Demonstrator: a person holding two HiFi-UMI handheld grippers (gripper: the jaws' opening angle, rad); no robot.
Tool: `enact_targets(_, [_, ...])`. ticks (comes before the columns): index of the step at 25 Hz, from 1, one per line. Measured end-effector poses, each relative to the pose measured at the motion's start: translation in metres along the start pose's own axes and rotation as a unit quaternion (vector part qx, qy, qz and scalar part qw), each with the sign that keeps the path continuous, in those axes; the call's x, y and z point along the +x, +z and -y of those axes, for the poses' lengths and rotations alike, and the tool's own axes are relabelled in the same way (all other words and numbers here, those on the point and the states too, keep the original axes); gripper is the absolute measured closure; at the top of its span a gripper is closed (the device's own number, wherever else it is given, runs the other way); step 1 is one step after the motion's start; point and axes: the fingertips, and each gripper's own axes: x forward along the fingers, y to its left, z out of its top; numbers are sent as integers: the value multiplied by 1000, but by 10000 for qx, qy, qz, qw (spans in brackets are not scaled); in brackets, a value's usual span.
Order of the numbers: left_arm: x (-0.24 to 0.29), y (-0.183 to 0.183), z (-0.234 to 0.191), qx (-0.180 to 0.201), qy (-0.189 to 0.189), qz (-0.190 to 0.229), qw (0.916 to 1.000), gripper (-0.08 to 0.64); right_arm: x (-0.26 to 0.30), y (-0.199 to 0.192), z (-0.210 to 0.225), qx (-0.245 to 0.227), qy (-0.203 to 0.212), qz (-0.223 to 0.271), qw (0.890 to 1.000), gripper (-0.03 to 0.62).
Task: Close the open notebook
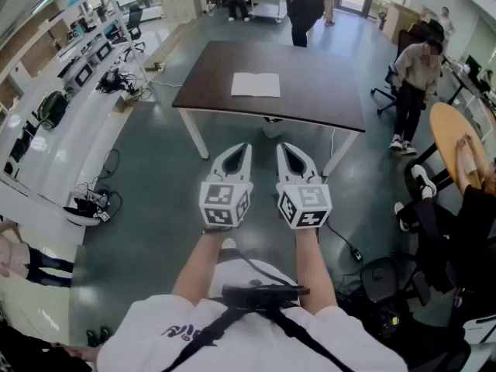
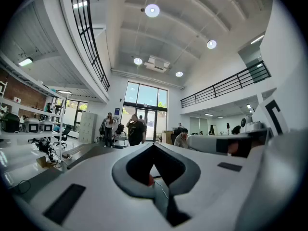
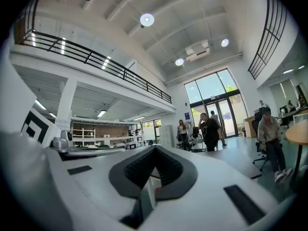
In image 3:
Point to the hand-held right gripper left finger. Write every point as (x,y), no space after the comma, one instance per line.
(96,184)

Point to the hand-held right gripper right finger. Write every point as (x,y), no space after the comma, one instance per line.
(204,201)

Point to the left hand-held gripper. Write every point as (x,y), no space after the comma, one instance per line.
(36,129)

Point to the white shelf rack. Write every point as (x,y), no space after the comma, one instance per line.
(84,133)

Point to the white platform cart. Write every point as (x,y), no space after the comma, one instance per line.
(197,144)

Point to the grey lockers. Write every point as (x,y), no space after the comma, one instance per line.
(167,135)

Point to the cardboard box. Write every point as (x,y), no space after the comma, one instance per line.
(250,127)

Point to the long black balcony railing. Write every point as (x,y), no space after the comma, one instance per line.
(96,58)

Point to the black office chair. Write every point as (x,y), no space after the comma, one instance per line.
(258,119)

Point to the glass entrance door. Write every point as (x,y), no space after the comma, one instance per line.
(216,100)

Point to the round wooden table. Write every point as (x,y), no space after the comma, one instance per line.
(298,132)

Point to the round ceiling lamp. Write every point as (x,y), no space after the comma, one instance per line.
(147,19)
(179,61)
(224,42)

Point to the white ceiling air conditioner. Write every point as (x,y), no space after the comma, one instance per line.
(197,50)

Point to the short black balcony railing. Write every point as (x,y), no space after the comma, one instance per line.
(269,32)

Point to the blue wall poster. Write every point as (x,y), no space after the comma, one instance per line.
(187,117)

